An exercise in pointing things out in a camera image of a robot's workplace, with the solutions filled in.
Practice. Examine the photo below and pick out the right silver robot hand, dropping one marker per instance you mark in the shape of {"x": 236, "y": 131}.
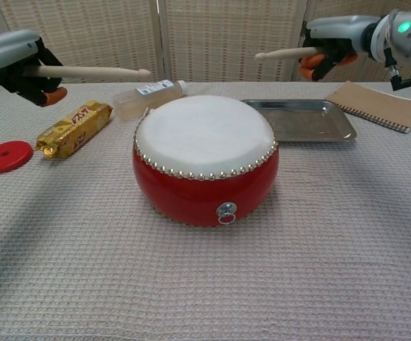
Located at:
{"x": 340, "y": 30}

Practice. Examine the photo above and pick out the beige woven tablecloth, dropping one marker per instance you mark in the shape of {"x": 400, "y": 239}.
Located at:
{"x": 205, "y": 284}

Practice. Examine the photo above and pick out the gold foil snack package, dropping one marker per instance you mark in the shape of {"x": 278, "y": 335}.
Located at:
{"x": 74, "y": 129}

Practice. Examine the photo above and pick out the rectangular metal tray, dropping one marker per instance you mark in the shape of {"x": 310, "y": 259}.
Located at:
{"x": 308, "y": 120}

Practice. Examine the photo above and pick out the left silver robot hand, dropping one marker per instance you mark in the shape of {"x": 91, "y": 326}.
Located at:
{"x": 3, "y": 53}

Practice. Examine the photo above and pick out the woven folding screen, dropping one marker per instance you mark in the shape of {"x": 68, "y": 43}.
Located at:
{"x": 209, "y": 28}

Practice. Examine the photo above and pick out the wooden drumstick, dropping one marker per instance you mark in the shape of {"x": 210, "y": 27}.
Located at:
{"x": 95, "y": 72}
{"x": 283, "y": 53}

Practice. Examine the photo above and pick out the brown spiral notebook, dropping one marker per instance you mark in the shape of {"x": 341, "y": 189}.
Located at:
{"x": 376, "y": 103}

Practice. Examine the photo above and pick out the clear plastic bottle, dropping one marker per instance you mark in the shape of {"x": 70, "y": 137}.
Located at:
{"x": 134, "y": 103}

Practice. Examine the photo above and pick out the red drum white skin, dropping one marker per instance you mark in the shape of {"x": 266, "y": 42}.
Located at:
{"x": 205, "y": 199}

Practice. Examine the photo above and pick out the red plastic disc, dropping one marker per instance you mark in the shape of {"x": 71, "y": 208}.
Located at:
{"x": 17, "y": 156}

